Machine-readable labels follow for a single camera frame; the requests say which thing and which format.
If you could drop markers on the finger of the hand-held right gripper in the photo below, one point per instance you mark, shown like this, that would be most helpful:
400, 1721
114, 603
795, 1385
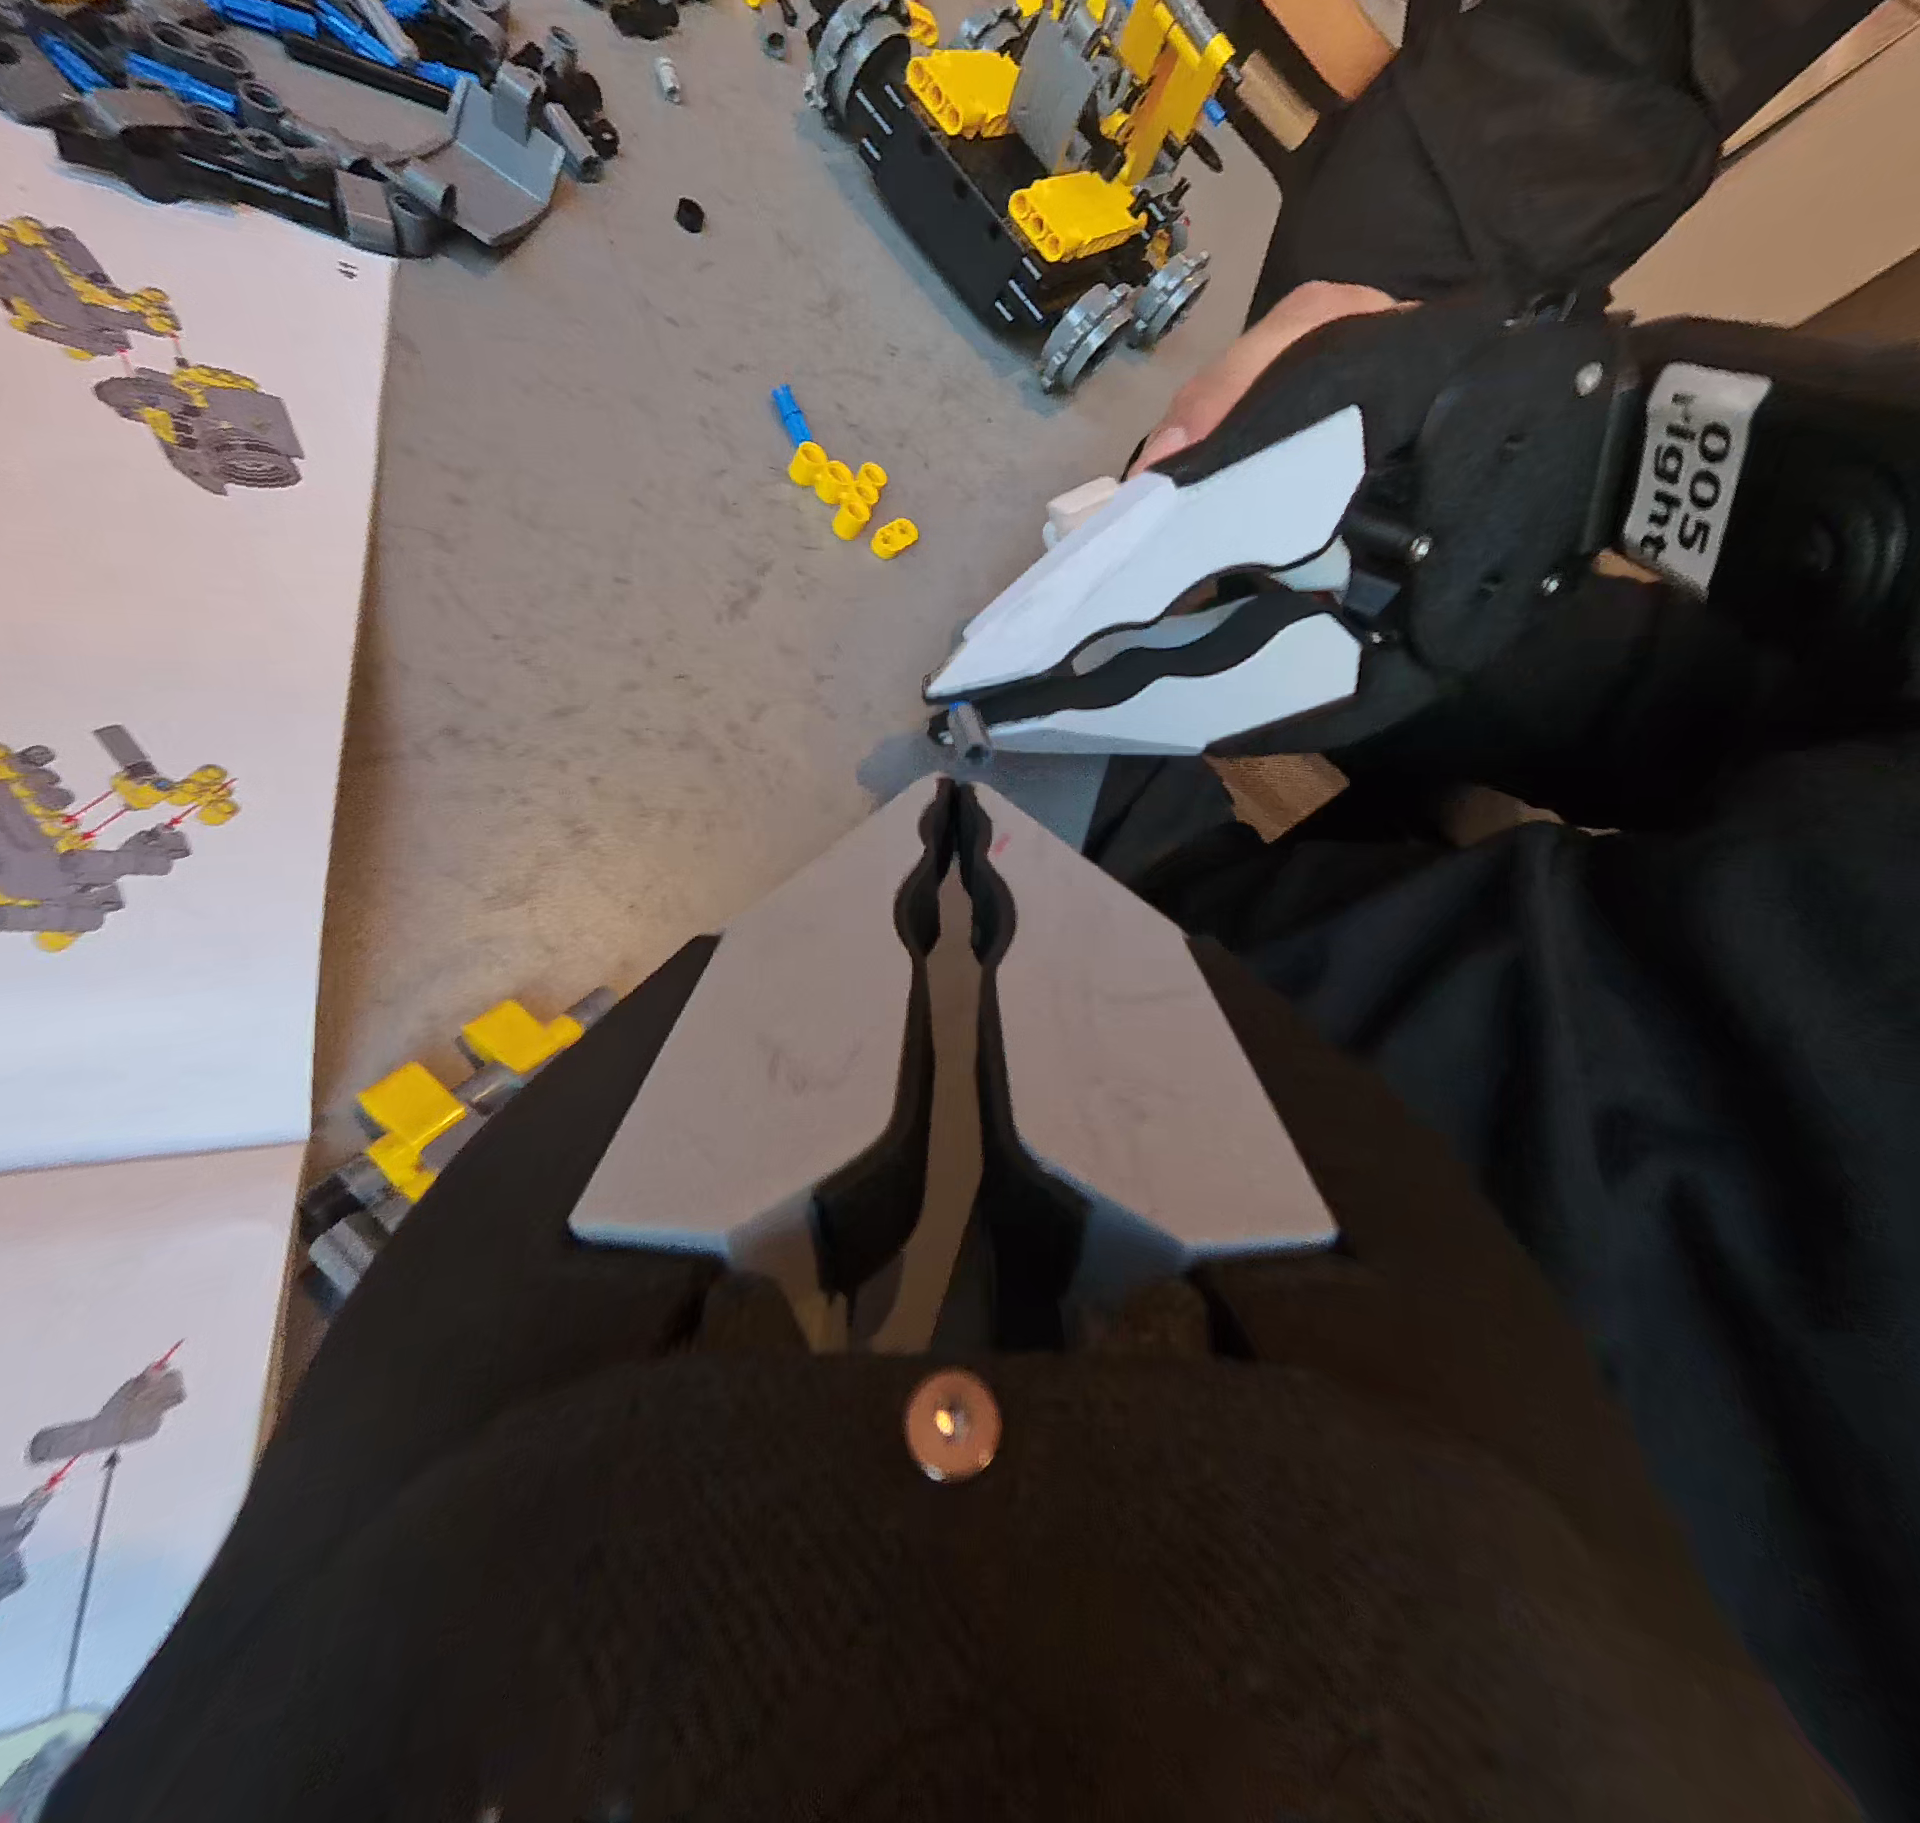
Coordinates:
1245, 691
1185, 550

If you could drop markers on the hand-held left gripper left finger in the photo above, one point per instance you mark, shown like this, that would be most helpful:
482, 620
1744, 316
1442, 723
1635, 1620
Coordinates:
765, 1088

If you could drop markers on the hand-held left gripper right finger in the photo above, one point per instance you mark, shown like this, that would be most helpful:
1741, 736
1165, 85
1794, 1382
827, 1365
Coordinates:
1141, 1088

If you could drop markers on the dark grey tube brick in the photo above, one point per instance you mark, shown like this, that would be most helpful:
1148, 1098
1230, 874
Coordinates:
972, 734

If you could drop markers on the yellow two-hole brick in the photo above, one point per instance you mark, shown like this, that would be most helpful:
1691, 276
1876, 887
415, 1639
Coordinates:
894, 536

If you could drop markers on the person's right hand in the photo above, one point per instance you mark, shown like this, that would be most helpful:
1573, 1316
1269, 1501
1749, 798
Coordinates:
1275, 339

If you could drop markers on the yellow and black toy vehicle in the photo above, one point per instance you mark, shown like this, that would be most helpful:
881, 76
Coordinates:
1035, 190

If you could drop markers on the blue pin brick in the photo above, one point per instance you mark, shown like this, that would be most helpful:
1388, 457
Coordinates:
793, 414

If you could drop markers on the person's dark clothing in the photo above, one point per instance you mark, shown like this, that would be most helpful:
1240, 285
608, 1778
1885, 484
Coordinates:
1650, 1103

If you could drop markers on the grey and black toy wheel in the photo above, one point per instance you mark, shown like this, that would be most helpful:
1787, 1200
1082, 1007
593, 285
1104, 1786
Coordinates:
862, 55

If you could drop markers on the white building instruction booklet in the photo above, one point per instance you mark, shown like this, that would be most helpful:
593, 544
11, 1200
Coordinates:
151, 580

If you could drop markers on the pile of toy brick parts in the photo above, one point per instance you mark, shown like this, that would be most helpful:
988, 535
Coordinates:
300, 55

